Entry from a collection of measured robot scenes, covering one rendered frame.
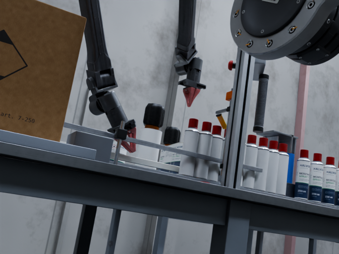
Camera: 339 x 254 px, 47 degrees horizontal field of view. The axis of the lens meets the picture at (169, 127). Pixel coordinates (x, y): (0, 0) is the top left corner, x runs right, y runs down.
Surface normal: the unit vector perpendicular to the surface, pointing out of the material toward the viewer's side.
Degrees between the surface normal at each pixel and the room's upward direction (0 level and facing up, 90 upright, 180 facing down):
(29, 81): 90
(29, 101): 90
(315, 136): 90
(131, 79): 90
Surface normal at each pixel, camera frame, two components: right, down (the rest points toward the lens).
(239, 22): -0.78, -0.25
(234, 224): 0.45, -0.12
